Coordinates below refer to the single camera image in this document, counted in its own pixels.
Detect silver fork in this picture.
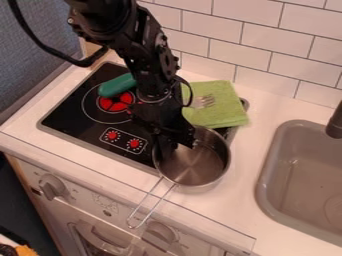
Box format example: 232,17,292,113
188,93,217,110

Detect tap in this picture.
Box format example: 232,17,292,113
324,99,342,140

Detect toy stove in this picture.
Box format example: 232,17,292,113
36,60,252,176

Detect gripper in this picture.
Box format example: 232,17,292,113
126,95,201,163

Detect silver saucepan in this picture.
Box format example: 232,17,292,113
125,125,233,230

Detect toy sink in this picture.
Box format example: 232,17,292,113
253,119,342,248

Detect green toy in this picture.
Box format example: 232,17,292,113
96,72,138,99

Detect green cloth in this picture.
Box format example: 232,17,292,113
179,79,250,130

